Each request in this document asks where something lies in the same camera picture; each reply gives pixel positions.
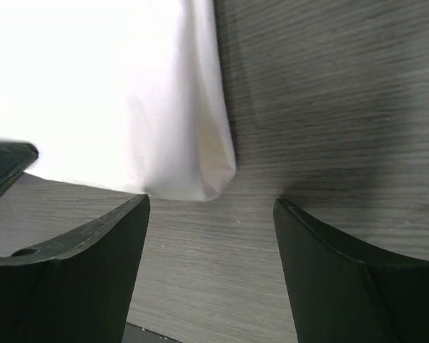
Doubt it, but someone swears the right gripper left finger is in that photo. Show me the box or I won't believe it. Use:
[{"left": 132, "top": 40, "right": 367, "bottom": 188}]
[{"left": 0, "top": 195, "right": 150, "bottom": 342}]

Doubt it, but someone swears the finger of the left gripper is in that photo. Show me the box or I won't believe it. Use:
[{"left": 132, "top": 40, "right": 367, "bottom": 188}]
[{"left": 0, "top": 141, "right": 39, "bottom": 197}]

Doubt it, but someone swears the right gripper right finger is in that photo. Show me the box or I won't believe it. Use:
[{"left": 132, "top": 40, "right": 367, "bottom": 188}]
[{"left": 273, "top": 199, "right": 429, "bottom": 342}]

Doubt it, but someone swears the white flower print t-shirt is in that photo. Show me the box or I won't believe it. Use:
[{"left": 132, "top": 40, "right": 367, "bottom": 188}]
[{"left": 0, "top": 1, "right": 236, "bottom": 201}]

